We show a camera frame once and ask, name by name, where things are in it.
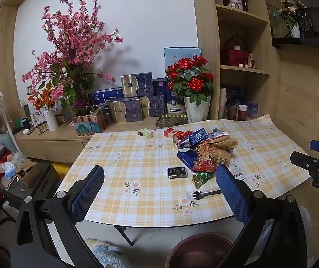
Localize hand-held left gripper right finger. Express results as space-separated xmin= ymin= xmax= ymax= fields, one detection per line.
xmin=215 ymin=164 xmax=313 ymax=268

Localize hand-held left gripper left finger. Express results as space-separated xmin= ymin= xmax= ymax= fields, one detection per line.
xmin=10 ymin=165 xmax=106 ymax=268

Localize white paper slip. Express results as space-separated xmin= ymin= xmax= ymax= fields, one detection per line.
xmin=228 ymin=162 xmax=246 ymax=180

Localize black plastic fork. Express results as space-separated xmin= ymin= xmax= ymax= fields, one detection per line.
xmin=192 ymin=189 xmax=223 ymax=200

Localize green foil wrapper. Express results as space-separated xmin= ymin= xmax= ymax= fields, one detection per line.
xmin=193 ymin=171 xmax=214 ymax=190

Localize brown red paper bag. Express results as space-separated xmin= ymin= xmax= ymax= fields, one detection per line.
xmin=193 ymin=134 xmax=238 ymax=173

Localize black crushed pack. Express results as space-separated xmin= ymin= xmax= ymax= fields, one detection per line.
xmin=167 ymin=167 xmax=188 ymax=179

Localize blue paper bag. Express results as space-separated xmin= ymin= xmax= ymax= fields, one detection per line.
xmin=177 ymin=147 xmax=205 ymax=168

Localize grey white paper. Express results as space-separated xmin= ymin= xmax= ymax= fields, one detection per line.
xmin=208 ymin=128 xmax=230 ymax=140

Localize blue printed carton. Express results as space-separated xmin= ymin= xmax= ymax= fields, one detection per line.
xmin=189 ymin=128 xmax=209 ymax=146

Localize maroon waste bin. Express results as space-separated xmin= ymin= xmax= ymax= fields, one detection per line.
xmin=166 ymin=232 xmax=235 ymax=268

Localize black suitcase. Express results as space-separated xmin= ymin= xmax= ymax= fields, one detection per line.
xmin=0 ymin=162 xmax=61 ymax=210

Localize yellow plaid flower tablecloth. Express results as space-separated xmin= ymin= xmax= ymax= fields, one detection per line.
xmin=76 ymin=113 xmax=312 ymax=227

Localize open cardboard box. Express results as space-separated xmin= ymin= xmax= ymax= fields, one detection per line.
xmin=14 ymin=159 xmax=44 ymax=187

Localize fluffy blue slipper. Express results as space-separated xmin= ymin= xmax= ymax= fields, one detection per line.
xmin=85 ymin=238 xmax=126 ymax=268

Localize patterned wavy tin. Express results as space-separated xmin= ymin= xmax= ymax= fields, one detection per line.
xmin=70 ymin=105 xmax=109 ymax=137

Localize blue purple box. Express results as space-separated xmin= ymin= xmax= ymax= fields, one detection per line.
xmin=246 ymin=100 xmax=259 ymax=118

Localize row of small brown bottles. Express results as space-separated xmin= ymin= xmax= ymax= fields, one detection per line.
xmin=26 ymin=121 xmax=50 ymax=136

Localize red cup white lid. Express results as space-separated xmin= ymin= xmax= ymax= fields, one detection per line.
xmin=238 ymin=105 xmax=249 ymax=121

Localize white ribbed vase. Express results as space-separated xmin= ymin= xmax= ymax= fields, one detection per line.
xmin=43 ymin=108 xmax=60 ymax=132

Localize blue face mask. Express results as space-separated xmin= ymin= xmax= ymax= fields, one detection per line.
xmin=3 ymin=169 xmax=18 ymax=186

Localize purple artificial flowers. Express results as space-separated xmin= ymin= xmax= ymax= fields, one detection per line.
xmin=74 ymin=99 xmax=89 ymax=112

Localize blue gold gift box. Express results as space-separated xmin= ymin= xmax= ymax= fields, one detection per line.
xmin=107 ymin=98 xmax=143 ymax=123
xmin=120 ymin=73 xmax=153 ymax=98
xmin=140 ymin=95 xmax=166 ymax=118

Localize stack of pastel paper cups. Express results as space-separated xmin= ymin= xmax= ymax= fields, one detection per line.
xmin=219 ymin=87 xmax=228 ymax=120

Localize white faceted vase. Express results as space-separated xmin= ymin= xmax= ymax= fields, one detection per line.
xmin=183 ymin=95 xmax=212 ymax=123

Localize gold tray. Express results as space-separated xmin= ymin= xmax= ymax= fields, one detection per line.
xmin=154 ymin=114 xmax=188 ymax=130

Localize dark blue shelf box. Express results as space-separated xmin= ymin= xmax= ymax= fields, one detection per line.
xmin=226 ymin=85 xmax=242 ymax=109

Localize flat blue carton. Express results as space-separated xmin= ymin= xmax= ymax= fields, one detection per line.
xmin=93 ymin=88 xmax=124 ymax=105

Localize orange artificial flowers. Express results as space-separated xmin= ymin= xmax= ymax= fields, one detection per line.
xmin=28 ymin=84 xmax=57 ymax=111

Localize small brown paper bag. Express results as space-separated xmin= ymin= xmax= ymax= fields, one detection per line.
xmin=17 ymin=99 xmax=33 ymax=119

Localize blue white carton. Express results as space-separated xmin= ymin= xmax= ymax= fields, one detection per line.
xmin=166 ymin=89 xmax=186 ymax=115

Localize dark stone counter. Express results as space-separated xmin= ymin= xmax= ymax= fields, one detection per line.
xmin=271 ymin=36 xmax=319 ymax=49

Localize red rose bouquet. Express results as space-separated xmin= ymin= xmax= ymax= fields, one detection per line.
xmin=164 ymin=56 xmax=215 ymax=107

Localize small white vase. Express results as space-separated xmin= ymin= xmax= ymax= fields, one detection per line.
xmin=290 ymin=21 xmax=302 ymax=38

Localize small dark blue box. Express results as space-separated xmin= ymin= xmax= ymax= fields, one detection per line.
xmin=152 ymin=78 xmax=168 ymax=95

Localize red gift basket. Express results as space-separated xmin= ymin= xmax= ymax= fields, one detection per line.
xmin=222 ymin=35 xmax=246 ymax=67

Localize peach rose bouquet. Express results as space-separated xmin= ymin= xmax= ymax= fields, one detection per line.
xmin=278 ymin=0 xmax=306 ymax=28

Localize light blue carton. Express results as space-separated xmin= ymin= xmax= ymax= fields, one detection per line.
xmin=164 ymin=47 xmax=202 ymax=67

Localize pink blossom branches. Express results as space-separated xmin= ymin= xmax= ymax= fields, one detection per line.
xmin=21 ymin=0 xmax=124 ymax=118

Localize wooden shelf unit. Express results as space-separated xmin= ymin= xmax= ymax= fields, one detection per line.
xmin=0 ymin=0 xmax=285 ymax=164

